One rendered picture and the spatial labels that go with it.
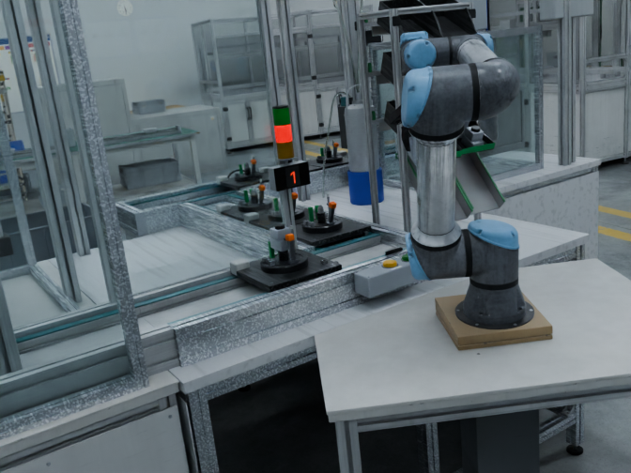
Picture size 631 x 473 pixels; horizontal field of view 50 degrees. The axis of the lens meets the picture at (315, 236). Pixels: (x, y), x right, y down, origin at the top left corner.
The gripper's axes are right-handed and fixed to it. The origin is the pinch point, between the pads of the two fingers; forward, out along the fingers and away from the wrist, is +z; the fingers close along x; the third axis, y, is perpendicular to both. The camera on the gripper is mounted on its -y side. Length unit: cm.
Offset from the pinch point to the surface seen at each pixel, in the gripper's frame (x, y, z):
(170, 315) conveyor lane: -71, -23, 32
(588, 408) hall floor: 96, -12, 123
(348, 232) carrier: -2.5, -33.6, 26.3
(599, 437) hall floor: 81, 3, 123
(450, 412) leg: -38, 50, 43
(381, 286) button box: -19.7, 5.0, 30.9
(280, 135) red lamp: -26.0, -30.3, -10.0
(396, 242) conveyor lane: 7.8, -21.5, 30.1
